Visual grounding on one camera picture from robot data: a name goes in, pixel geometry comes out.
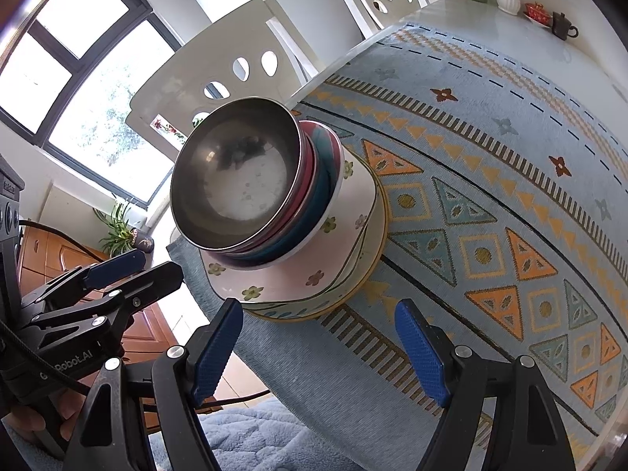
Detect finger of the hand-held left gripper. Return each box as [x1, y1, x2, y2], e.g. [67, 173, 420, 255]
[34, 261, 184, 349]
[22, 248, 146, 313]

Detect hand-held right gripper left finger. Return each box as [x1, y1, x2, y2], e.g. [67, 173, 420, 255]
[61, 298, 245, 471]

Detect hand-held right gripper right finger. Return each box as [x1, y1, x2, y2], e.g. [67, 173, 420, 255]
[395, 298, 577, 471]

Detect round leaf-print plate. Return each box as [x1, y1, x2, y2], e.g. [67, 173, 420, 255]
[250, 177, 391, 323]

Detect small octagonal tree-print plate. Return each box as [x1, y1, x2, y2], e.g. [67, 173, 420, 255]
[199, 150, 380, 302]

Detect red steel bowl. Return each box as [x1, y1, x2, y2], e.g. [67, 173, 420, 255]
[169, 97, 317, 256]

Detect pink ceramic bowl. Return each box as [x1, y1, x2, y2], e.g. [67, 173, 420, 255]
[216, 120, 355, 270]

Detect blue steel bowl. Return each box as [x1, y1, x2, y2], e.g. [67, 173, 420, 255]
[223, 128, 337, 262]

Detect person's left forearm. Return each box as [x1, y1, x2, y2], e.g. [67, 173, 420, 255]
[0, 427, 64, 471]

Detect person's left hand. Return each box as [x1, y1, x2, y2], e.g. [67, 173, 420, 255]
[0, 383, 91, 445]

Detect potted green plant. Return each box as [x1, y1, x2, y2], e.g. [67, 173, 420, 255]
[93, 199, 141, 258]

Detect wooden cabinet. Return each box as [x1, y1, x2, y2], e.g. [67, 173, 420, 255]
[17, 226, 273, 418]

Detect fluffy blue cloth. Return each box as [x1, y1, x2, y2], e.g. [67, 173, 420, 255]
[147, 397, 374, 471]

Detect patterned blue table mat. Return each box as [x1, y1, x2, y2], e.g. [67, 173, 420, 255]
[167, 22, 628, 471]

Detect dark brown mug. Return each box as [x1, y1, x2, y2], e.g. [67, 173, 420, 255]
[552, 11, 580, 41]

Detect red lidded teacup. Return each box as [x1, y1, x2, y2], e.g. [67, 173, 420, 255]
[522, 1, 554, 27]

